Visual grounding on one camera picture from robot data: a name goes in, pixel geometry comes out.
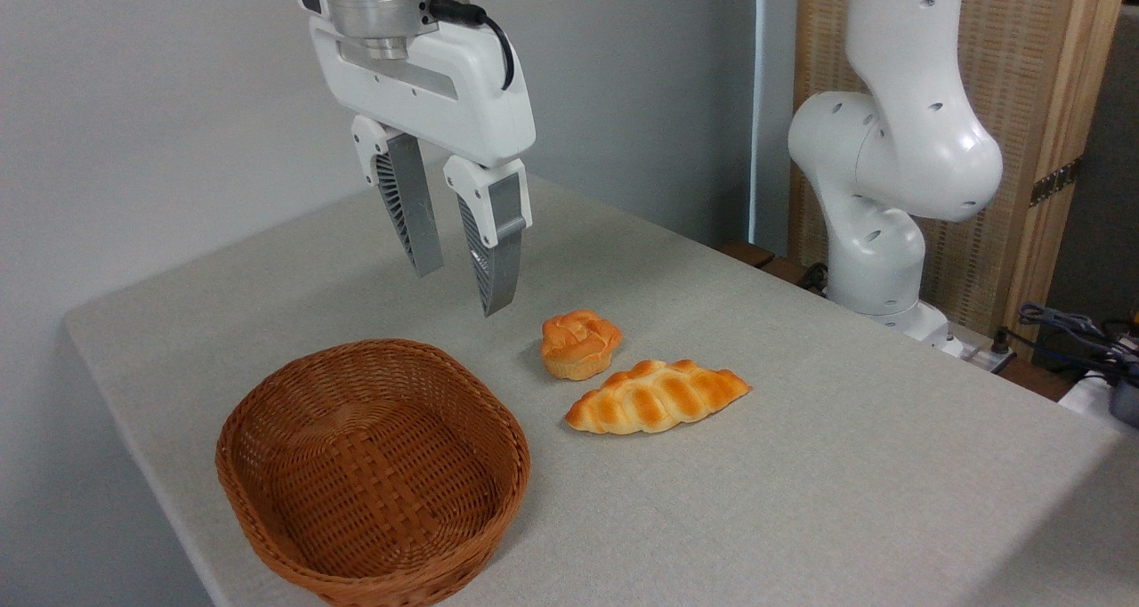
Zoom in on brown wicker basket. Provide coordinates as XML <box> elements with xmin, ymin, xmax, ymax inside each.
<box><xmin>215</xmin><ymin>338</ymin><xmax>532</xmax><ymax>607</ymax></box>

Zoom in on wooden woven screen panel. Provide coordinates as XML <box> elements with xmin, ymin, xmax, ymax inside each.
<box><xmin>788</xmin><ymin>0</ymin><xmax>1131</xmax><ymax>341</ymax></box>

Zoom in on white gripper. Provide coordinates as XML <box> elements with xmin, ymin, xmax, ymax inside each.
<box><xmin>307</xmin><ymin>15</ymin><xmax>537</xmax><ymax>317</ymax></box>

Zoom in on black metal hinge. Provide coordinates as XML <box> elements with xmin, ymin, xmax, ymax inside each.
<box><xmin>1030</xmin><ymin>156</ymin><xmax>1085</xmax><ymax>207</ymax></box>

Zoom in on blue and black cable bundle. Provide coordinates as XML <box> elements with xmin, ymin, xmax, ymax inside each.
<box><xmin>1017</xmin><ymin>302</ymin><xmax>1139</xmax><ymax>376</ymax></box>

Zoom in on white vertical wall pipe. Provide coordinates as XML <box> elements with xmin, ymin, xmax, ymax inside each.
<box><xmin>747</xmin><ymin>0</ymin><xmax>768</xmax><ymax>247</ymax></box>

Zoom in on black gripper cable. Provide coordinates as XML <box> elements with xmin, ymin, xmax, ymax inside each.
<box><xmin>427</xmin><ymin>0</ymin><xmax>517</xmax><ymax>92</ymax></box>

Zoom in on round knotted bread bun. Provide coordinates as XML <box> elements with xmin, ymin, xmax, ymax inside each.
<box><xmin>540</xmin><ymin>310</ymin><xmax>624</xmax><ymax>382</ymax></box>

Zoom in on long braided bread loaf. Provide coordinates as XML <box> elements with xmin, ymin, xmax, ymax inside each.
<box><xmin>564</xmin><ymin>359</ymin><xmax>753</xmax><ymax>436</ymax></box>

